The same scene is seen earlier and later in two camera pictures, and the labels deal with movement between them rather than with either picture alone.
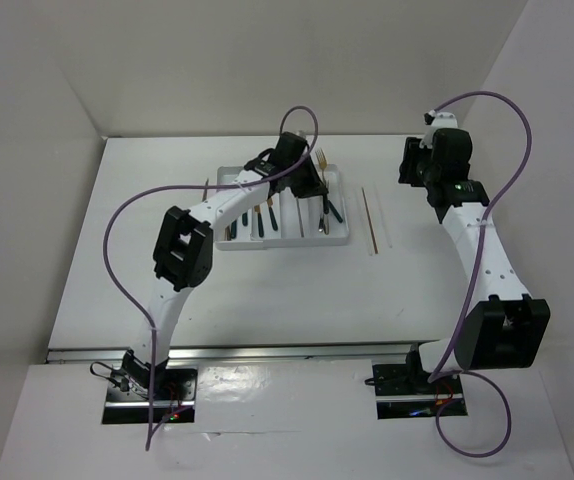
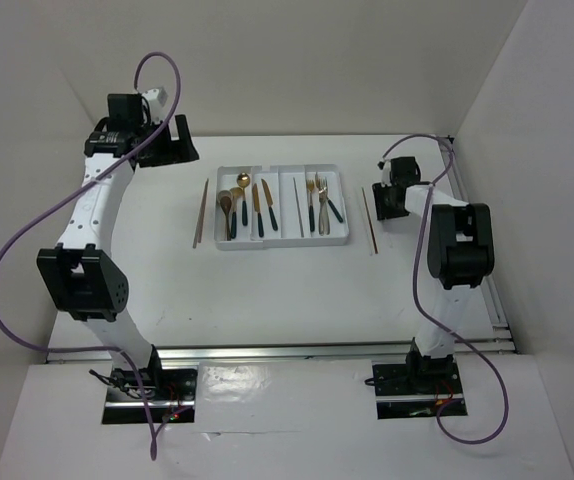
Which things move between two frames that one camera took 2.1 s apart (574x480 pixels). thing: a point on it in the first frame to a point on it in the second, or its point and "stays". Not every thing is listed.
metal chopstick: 300,218 stays
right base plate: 401,394 stays
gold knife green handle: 272,214 stays
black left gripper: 313,185 to 176,151
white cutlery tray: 280,217 stays
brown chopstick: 369,221 stays
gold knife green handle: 260,221 stays
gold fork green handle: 322,161 to 310,188
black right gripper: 412,153 to 382,211
